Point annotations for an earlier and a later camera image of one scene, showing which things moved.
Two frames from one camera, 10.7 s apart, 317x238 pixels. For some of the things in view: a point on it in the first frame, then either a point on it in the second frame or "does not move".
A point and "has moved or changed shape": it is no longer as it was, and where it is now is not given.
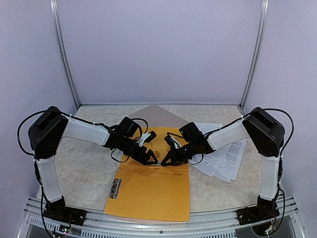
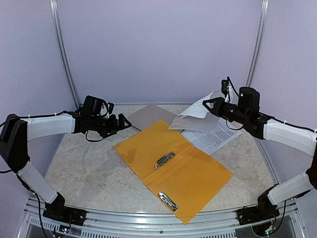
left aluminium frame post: x=62 y=49 does not move
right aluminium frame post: x=259 y=36 does not move
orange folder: x=155 y=190 has moved or changed shape
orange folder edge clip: x=117 y=183 → x=168 y=201
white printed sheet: x=210 y=163 → x=197 y=117
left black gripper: x=143 y=160 → x=114 y=127
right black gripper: x=173 y=155 → x=217 y=108
